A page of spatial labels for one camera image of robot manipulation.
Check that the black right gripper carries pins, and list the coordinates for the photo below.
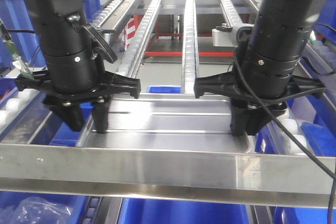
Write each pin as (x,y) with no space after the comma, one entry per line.
(249,97)

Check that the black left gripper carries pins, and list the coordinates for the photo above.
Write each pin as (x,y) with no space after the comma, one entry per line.
(66,105)

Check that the ribbed silver tray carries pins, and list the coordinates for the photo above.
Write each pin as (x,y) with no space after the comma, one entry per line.
(173,122)

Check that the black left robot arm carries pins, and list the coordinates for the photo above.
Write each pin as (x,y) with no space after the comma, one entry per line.
(74,52)

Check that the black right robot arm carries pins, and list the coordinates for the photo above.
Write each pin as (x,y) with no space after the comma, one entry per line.
(266,62)

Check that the steel front shelf bar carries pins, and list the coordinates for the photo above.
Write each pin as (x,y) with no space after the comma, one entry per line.
(251,179)

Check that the white roller track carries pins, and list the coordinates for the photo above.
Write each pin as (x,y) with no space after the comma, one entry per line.
(190,54)
(230,13)
(135,52)

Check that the green circuit board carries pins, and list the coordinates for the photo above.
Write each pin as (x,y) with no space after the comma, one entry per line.
(17,60)

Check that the blue bin bottom centre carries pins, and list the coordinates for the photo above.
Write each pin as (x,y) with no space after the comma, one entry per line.
(136,210)

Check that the blue bin below rail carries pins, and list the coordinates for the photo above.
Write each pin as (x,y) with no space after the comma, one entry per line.
(163,89)

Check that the silver camera bracket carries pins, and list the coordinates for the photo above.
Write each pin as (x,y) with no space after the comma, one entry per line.
(226,37)

